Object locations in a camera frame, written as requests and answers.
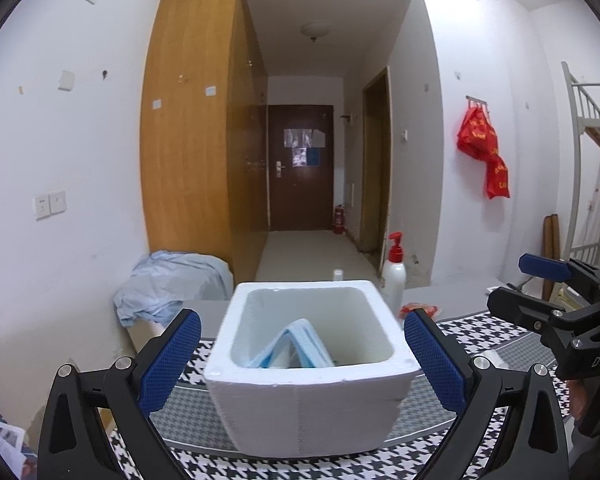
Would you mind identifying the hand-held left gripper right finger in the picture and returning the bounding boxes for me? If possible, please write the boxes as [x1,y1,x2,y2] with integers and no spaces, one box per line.
[402,307,571,480]

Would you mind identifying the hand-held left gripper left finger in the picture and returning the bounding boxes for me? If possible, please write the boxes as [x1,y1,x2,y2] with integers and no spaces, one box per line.
[36,308,203,480]

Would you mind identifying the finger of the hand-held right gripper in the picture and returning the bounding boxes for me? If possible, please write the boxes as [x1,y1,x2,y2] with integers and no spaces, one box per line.
[519,253,600,291]
[486,286,600,347]

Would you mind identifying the blue white face mask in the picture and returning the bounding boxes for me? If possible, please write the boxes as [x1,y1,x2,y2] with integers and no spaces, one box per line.
[244,318,336,368]

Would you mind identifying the white foam box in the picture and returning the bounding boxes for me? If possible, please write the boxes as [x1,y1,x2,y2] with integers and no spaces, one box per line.
[203,280,423,459]

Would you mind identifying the person's right hand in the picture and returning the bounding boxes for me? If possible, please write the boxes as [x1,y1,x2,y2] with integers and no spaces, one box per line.
[569,379,589,423]

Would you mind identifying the red snack packet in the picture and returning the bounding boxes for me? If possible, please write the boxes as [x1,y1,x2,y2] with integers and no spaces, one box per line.
[399,302,438,320]

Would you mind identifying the light blue cloth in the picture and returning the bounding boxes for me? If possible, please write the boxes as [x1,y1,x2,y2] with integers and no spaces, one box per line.
[114,250,233,328]

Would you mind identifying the white red pump bottle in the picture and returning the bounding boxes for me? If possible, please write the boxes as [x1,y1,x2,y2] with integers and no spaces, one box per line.
[381,231,407,318]

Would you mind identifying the red hanging bag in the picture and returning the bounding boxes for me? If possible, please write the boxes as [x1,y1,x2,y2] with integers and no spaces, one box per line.
[456,105,499,161]
[484,152,511,200]

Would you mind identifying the white metal bunk bed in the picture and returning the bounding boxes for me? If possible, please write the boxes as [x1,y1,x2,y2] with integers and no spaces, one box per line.
[560,61,600,286]

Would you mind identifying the houndstooth table cloth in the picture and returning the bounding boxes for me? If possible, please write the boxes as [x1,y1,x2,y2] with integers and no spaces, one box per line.
[100,305,581,480]

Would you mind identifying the printed photo cards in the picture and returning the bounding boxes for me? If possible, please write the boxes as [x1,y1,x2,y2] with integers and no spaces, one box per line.
[0,390,37,477]

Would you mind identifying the dark brown door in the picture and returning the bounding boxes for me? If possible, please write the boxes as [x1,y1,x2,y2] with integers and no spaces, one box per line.
[266,104,335,232]

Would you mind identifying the wooden wardrobe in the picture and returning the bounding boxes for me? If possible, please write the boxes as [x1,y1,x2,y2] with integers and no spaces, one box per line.
[140,0,270,281]

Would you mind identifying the grey paper notice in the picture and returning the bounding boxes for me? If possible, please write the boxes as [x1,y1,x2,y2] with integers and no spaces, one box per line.
[284,129,326,148]

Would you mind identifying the ceiling lamp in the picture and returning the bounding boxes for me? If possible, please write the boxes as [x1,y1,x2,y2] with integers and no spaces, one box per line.
[301,21,333,43]

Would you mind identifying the wooden side door frame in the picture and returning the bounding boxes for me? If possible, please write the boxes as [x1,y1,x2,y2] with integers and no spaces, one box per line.
[360,66,393,271]

